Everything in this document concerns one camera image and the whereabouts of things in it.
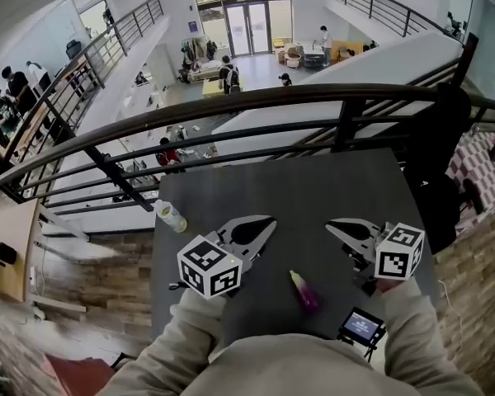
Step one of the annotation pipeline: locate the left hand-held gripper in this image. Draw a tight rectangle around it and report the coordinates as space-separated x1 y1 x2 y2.
177 215 278 300

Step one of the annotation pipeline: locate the black metal railing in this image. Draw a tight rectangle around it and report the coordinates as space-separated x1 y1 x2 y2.
324 0 479 82
0 0 165 168
0 82 495 214

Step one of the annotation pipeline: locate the long wooden workbench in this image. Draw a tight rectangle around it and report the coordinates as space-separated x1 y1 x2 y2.
3 55 92 160

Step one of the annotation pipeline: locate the clear plastic drink bottle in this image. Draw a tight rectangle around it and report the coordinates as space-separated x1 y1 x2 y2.
153 199 188 233

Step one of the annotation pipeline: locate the small black monitor screen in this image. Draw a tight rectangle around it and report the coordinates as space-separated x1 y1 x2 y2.
337 306 387 362

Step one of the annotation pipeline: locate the white cable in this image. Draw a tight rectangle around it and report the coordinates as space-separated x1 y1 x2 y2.
438 277 466 347

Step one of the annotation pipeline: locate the purple eggplant with green stem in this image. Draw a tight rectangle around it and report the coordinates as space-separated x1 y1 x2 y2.
289 269 321 315

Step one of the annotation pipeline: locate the yellow sofa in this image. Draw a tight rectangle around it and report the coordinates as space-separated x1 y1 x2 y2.
332 40 366 64

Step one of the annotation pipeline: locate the person's right forearm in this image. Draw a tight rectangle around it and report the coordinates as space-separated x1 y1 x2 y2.
375 276 486 396

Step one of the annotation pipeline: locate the light wooden desk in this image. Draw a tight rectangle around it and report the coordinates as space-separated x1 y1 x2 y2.
0 198 42 304

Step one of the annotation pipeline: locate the glass entrance double door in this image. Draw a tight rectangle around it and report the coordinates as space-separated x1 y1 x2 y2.
224 0 271 56

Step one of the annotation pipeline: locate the dark grey table top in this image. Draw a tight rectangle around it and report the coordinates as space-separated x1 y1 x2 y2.
150 147 438 342

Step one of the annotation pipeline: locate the clothes rack with garments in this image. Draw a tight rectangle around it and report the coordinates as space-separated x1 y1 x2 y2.
180 35 218 64

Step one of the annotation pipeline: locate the dark jug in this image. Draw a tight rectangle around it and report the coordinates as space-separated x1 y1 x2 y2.
0 240 18 268

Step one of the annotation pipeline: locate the pink cloth draped chair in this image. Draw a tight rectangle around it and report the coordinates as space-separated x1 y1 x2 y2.
45 351 137 396

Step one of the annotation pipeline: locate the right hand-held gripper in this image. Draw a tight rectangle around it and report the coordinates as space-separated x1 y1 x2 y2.
324 218 426 297

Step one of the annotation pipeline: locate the person's beige sweater torso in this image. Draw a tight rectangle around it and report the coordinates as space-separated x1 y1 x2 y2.
185 332 397 396

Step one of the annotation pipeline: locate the checkered cloth covered table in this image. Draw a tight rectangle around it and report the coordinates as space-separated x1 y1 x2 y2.
445 130 495 226

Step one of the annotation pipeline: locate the person's left forearm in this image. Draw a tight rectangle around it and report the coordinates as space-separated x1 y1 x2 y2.
97 286 228 396

